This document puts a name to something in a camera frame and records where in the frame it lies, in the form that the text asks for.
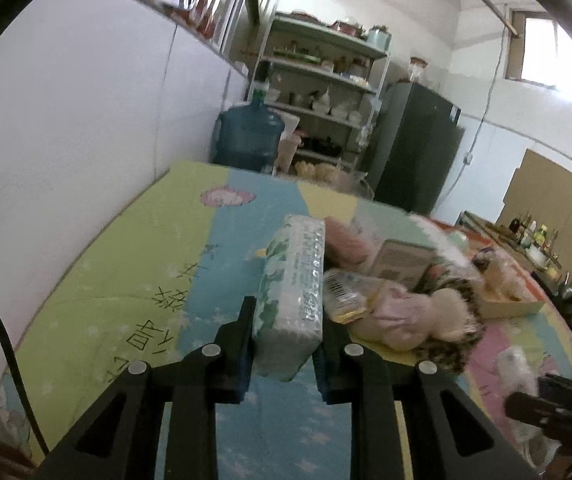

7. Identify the dark refrigerator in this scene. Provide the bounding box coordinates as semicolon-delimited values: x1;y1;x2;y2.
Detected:
366;82;465;217

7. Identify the brown cardboard sheet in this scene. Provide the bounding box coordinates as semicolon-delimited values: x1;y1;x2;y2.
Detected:
496;149;572;281

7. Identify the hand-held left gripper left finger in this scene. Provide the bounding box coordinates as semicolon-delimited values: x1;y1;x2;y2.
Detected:
36;296;258;480

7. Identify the plastic bag of food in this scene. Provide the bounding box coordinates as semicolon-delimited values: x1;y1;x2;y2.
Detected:
293;160;375;202

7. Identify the small clear yellow packet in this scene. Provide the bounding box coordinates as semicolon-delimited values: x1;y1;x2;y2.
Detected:
322;269;383;324

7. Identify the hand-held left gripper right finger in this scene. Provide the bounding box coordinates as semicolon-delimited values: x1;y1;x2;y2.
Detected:
312;322;539;480

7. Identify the small high window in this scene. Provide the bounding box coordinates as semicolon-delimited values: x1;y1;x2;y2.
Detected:
506;7;572;92

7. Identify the leopard print cloth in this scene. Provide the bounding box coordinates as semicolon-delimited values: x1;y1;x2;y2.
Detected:
410;260;488;377

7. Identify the beige plush toy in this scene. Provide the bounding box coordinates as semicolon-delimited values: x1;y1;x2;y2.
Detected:
351;280;482;352

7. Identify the white wall cable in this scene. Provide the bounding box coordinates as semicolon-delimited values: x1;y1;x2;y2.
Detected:
446;10;513;211

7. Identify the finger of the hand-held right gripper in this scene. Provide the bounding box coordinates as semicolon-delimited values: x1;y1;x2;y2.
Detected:
506;392;572;426
538;374;572;402

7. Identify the floral tissue pack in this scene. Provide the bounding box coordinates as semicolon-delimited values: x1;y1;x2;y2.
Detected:
252;214;327;382

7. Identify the grey metal shelf rack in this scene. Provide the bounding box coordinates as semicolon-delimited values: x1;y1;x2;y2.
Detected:
246;12;392;177

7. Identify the black wok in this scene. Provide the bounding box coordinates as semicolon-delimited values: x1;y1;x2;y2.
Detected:
306;137;344;157

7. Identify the glass jar with brown lid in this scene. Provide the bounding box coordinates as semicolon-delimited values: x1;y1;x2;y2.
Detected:
408;57;430;84

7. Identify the black cable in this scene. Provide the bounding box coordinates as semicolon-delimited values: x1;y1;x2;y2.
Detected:
0;272;50;455

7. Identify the set of white bowls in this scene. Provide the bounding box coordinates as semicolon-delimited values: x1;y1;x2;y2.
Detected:
264;87;362;122

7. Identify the row of condiment bottles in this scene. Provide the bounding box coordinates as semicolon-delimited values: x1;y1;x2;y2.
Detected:
508;212;563;257

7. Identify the teal canister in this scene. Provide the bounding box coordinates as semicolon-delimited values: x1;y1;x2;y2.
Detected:
367;27;392;54

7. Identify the blue water jug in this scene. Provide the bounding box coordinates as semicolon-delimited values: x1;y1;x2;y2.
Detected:
211;100;287;172

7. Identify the white tissue packet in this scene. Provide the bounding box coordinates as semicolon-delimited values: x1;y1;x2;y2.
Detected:
496;345;540;412

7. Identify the green white carton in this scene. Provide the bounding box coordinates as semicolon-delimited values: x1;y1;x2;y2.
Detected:
368;239;435;287

